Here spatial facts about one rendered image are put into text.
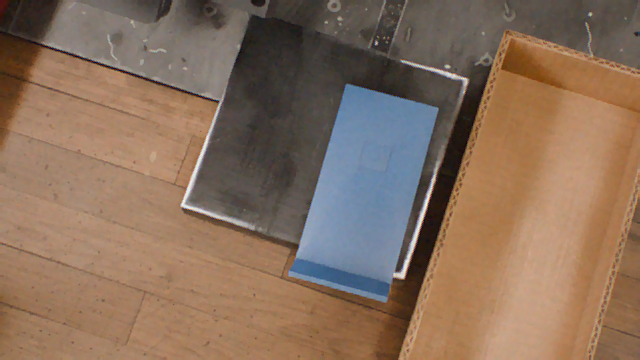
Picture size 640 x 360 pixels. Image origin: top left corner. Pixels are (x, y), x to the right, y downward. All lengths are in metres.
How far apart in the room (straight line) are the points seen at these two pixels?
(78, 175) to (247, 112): 0.13
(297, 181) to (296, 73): 0.08
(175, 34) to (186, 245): 0.16
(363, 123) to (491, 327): 0.17
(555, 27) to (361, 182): 0.20
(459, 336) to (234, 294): 0.16
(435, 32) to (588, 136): 0.14
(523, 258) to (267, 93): 0.22
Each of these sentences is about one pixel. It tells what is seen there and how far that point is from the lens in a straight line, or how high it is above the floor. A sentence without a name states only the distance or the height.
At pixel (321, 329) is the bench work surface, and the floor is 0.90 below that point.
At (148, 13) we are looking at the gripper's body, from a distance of 0.80.
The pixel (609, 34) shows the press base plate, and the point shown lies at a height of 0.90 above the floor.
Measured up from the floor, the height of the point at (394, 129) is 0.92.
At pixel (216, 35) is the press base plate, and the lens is 0.99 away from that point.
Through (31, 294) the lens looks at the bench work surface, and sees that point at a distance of 0.95.
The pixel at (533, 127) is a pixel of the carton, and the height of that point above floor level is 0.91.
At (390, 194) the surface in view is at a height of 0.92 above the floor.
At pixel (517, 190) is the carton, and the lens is 0.95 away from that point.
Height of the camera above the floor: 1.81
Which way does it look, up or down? 75 degrees down
